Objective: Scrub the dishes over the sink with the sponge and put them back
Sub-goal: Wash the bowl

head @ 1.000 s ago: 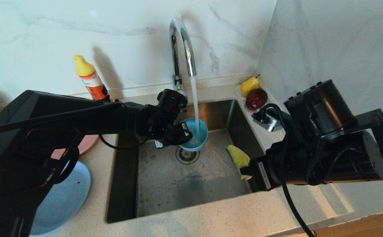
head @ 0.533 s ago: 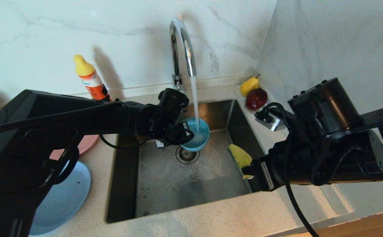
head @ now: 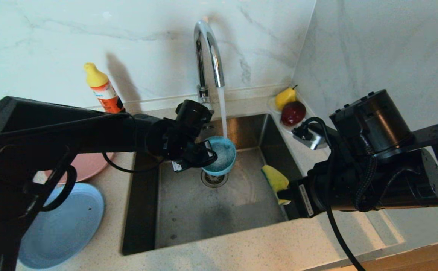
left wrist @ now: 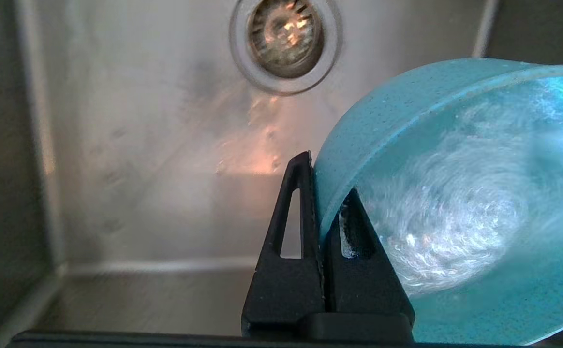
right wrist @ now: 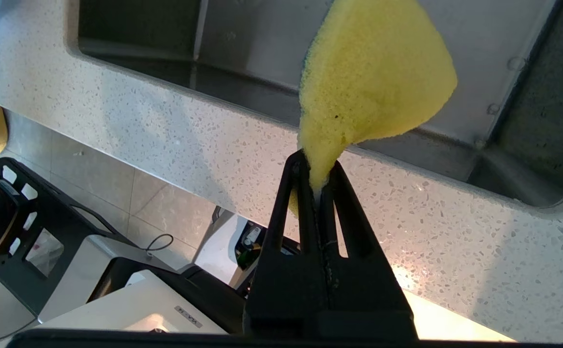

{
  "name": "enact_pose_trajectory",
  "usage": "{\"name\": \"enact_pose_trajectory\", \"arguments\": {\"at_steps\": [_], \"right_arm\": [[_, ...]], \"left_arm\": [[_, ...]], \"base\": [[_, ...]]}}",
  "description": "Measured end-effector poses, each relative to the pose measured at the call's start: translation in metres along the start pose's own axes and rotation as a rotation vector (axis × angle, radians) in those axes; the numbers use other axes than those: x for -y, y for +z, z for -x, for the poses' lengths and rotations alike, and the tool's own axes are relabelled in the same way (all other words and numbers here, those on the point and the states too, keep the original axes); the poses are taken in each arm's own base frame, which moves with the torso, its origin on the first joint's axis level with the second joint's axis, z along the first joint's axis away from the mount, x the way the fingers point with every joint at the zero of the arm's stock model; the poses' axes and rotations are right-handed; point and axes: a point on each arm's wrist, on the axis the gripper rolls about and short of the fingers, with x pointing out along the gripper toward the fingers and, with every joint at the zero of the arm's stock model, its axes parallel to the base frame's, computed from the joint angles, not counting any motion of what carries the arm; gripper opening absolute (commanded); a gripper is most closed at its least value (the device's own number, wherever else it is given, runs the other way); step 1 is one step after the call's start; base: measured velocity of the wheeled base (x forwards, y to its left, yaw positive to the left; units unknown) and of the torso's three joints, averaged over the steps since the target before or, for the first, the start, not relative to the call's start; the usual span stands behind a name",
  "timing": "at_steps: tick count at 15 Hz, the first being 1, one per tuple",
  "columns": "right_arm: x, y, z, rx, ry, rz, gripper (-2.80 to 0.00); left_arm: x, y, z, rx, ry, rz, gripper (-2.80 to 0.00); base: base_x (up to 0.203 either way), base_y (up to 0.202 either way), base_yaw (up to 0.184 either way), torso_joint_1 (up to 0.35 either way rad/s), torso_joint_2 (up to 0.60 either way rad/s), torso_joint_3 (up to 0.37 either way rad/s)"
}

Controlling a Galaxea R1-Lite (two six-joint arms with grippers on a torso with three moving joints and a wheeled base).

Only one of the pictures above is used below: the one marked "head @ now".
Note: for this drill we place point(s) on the small white dish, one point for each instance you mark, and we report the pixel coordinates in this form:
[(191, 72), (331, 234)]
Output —
[(273, 107)]

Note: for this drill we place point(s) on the stainless steel sink basin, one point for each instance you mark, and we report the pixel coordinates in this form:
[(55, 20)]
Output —
[(189, 214)]

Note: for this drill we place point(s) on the dark red apple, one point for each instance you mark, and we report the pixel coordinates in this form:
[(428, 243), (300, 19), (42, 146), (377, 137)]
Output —
[(293, 113)]

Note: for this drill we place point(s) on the yellow pear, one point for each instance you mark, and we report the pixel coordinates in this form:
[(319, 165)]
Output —
[(284, 98)]

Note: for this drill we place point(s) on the chrome gooseneck faucet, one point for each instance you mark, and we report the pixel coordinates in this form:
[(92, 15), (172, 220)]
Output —
[(215, 56)]

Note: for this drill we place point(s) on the wooden cabinet panel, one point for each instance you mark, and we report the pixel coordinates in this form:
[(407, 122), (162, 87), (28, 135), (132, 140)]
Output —
[(411, 259)]

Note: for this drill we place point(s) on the orange detergent bottle yellow cap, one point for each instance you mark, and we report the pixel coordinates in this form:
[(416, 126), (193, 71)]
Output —
[(102, 88)]

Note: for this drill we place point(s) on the yellow fish-shaped sponge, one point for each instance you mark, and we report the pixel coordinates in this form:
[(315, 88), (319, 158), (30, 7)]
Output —
[(275, 178)]

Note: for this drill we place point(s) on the blue plastic plate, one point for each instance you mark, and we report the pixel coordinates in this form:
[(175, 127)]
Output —
[(72, 229)]

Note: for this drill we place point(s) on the round metal drain strainer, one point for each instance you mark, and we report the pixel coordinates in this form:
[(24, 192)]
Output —
[(213, 181)]

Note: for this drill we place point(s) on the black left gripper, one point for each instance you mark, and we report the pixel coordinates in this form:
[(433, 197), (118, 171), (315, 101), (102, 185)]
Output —
[(174, 145)]

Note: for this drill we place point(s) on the teal plastic bowl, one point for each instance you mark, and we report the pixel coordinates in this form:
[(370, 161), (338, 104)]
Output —
[(224, 156)]

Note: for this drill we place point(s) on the pink plastic plate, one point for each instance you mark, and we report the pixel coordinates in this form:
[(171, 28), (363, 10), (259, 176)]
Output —
[(91, 165)]

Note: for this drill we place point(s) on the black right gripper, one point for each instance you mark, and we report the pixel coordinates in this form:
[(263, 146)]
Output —
[(328, 188)]

